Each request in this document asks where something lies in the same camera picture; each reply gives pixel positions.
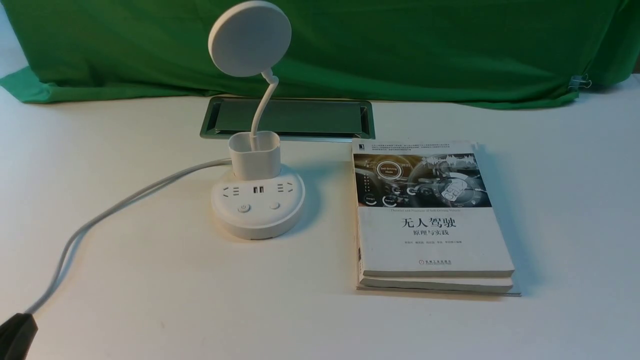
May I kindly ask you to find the white desk lamp with sockets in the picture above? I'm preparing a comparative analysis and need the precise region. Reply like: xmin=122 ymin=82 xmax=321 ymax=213
xmin=208 ymin=0 xmax=306 ymax=240

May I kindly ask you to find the white self-driving book on top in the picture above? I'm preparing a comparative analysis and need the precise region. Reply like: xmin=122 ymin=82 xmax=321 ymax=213
xmin=351 ymin=139 xmax=515 ymax=278

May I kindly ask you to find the white book underneath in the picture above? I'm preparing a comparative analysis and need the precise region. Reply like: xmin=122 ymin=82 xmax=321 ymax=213
xmin=356 ymin=275 xmax=522 ymax=297

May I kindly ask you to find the green backdrop cloth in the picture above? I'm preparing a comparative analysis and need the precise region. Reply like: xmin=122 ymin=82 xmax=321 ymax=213
xmin=1 ymin=0 xmax=639 ymax=110

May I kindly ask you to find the metal binder clip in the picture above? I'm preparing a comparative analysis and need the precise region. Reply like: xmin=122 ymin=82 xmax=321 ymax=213
xmin=567 ymin=73 xmax=593 ymax=92

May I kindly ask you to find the white power cable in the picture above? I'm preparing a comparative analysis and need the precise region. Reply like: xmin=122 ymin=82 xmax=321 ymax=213
xmin=25 ymin=158 xmax=233 ymax=315

